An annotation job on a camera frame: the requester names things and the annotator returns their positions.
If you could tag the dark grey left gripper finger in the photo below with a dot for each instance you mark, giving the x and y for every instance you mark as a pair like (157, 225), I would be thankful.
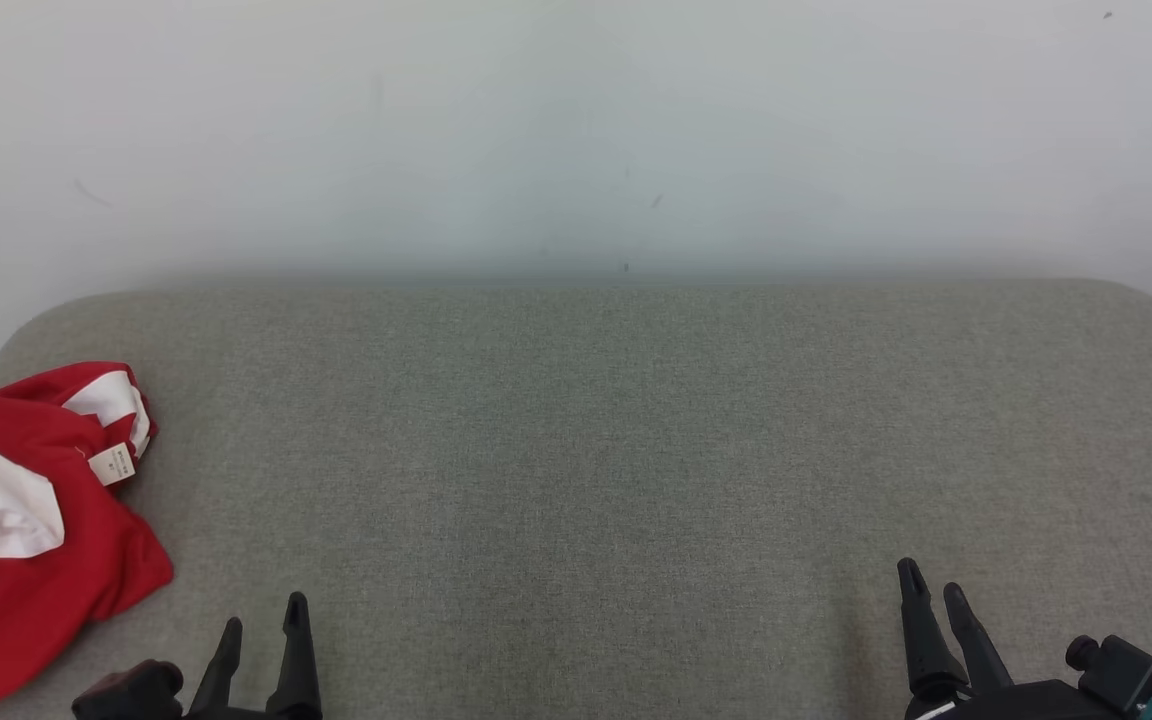
(296, 660)
(219, 665)

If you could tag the grey fabric sofa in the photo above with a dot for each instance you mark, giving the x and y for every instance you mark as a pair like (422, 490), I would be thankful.
(576, 480)

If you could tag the red white basketball jersey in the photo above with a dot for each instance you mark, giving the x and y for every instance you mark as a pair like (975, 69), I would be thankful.
(56, 600)

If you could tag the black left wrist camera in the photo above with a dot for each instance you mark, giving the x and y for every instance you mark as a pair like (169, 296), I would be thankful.
(126, 693)

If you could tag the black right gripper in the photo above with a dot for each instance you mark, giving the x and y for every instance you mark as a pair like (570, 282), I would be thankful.
(1026, 703)

